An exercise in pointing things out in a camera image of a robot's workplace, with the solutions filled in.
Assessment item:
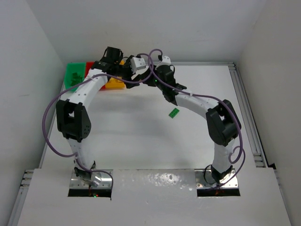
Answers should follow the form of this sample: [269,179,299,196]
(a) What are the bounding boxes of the green studded lego plate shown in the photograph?
[168,108,180,119]

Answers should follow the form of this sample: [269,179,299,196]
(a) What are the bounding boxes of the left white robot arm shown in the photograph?
[56,47,146,181]

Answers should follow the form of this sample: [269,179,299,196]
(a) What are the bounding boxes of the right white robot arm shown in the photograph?
[138,65,241,184]

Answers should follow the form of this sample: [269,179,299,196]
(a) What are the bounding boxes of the yellow plastic bin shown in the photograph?
[101,77,125,89]

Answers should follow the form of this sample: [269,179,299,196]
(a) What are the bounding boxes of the red plastic bin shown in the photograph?
[85,62,103,78]

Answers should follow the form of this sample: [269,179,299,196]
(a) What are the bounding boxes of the green plastic bin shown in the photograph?
[64,62,86,89]

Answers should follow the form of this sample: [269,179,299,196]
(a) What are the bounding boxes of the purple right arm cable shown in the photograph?
[147,48,246,189]

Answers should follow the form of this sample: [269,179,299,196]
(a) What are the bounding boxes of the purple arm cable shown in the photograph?
[147,48,246,189]
[42,53,153,189]

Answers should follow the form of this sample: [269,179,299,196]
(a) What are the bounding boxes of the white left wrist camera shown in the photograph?
[130,57,146,73]

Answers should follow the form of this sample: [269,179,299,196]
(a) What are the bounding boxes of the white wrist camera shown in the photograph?
[130,57,146,73]
[156,56,171,68]

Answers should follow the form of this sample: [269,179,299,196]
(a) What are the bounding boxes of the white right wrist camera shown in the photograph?
[156,56,171,68]

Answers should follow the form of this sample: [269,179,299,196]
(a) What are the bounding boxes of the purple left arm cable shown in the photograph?
[42,53,153,189]

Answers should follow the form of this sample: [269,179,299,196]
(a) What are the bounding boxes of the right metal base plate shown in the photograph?
[195,169,239,189]

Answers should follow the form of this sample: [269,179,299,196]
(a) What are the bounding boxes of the metal base plate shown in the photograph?
[69,170,112,189]
[195,169,239,189]

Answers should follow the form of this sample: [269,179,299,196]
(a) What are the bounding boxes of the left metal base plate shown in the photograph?
[69,170,112,189]

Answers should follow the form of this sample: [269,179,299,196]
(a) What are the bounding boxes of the aluminium frame rail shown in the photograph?
[229,63,268,168]

